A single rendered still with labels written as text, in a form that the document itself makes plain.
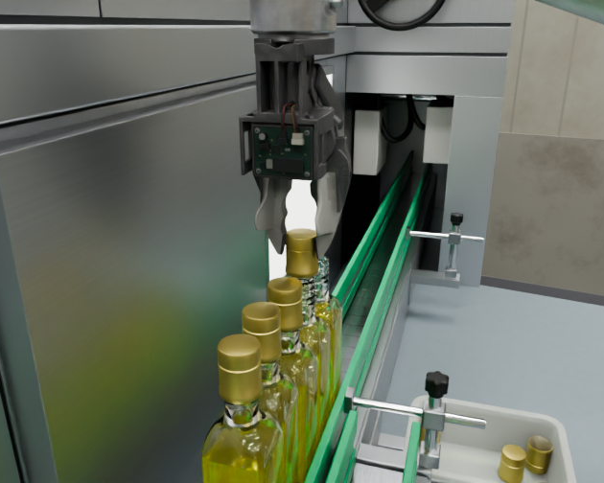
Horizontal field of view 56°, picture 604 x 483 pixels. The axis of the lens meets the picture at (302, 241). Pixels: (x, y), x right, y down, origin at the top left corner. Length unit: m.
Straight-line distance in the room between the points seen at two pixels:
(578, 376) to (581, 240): 1.92
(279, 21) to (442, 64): 0.96
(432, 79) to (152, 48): 0.96
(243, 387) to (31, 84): 0.26
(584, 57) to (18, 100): 2.75
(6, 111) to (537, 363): 1.09
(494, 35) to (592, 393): 0.79
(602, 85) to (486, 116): 1.60
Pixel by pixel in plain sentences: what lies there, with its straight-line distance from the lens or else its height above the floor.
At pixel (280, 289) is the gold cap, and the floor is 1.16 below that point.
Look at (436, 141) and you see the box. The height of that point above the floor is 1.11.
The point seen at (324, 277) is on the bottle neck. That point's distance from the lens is 0.65.
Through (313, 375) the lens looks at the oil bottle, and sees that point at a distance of 0.59.
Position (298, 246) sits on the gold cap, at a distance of 0.57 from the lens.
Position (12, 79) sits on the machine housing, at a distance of 0.42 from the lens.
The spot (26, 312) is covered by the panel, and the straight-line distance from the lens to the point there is 0.43.
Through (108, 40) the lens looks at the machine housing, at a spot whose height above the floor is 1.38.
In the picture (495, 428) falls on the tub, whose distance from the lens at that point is 0.97.
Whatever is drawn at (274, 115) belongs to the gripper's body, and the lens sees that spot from 0.49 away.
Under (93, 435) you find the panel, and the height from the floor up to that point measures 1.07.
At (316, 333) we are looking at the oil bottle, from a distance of 0.61.
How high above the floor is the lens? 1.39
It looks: 21 degrees down
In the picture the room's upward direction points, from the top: straight up
